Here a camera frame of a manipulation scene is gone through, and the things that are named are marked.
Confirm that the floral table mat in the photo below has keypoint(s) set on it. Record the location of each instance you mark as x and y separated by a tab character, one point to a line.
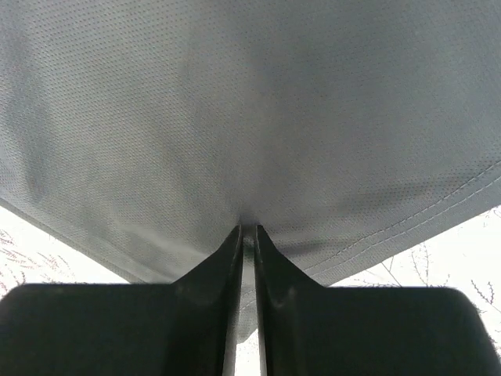
466	258

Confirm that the dark grey t shirt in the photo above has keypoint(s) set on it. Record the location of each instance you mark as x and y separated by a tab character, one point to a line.
141	132

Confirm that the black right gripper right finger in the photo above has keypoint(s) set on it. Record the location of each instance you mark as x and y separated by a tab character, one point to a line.
305	328

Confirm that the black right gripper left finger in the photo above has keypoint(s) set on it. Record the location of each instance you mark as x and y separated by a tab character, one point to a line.
187	327

